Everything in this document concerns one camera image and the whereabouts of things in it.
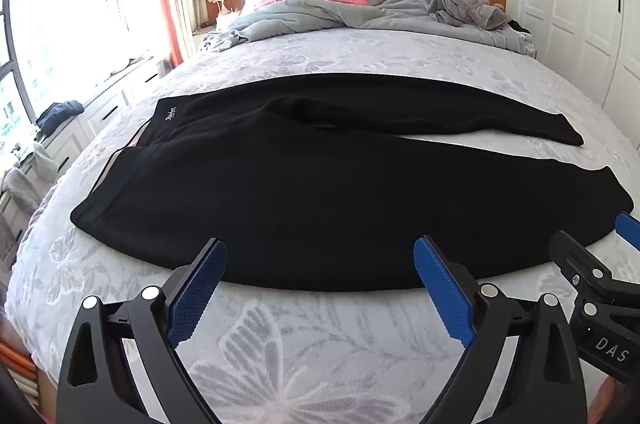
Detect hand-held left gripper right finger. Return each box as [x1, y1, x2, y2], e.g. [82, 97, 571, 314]
[413, 234, 588, 424]

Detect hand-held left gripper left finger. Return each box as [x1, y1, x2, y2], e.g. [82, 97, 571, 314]
[55, 238, 228, 424]

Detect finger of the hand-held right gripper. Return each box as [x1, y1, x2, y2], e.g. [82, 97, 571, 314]
[615, 212, 640, 251]
[548, 230, 640, 305]

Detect black pants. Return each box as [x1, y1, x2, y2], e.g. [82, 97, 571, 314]
[70, 73, 623, 293]

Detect bed with butterfly sheet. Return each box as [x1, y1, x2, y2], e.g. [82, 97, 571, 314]
[7, 26, 640, 424]

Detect orange striped cloth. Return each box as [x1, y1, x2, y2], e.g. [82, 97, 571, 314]
[0, 339, 51, 407]

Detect grey cloth pile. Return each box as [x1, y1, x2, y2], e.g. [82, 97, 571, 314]
[0, 166, 42, 217]

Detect white window seat cabinet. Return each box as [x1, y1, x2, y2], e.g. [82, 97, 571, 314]
[0, 56, 173, 255]

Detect dark blue folded clothing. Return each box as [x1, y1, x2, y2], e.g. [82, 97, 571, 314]
[36, 100, 85, 136]

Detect grey duvet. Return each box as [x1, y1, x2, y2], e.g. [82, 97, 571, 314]
[200, 0, 538, 55]

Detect large window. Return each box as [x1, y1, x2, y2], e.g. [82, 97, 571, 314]
[0, 0, 168, 127]

